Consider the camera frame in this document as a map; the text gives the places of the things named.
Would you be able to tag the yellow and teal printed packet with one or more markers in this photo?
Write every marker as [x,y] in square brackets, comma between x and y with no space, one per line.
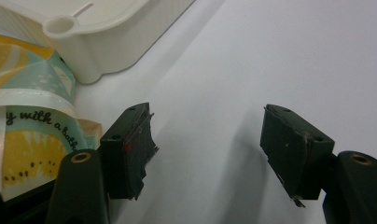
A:
[31,118]

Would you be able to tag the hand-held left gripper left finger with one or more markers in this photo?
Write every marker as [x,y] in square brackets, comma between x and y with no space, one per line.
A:
[124,155]

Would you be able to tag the white plastic container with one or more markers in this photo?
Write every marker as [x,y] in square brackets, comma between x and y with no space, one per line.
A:
[93,34]

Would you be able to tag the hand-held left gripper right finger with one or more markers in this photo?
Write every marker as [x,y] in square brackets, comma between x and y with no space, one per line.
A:
[289,149]

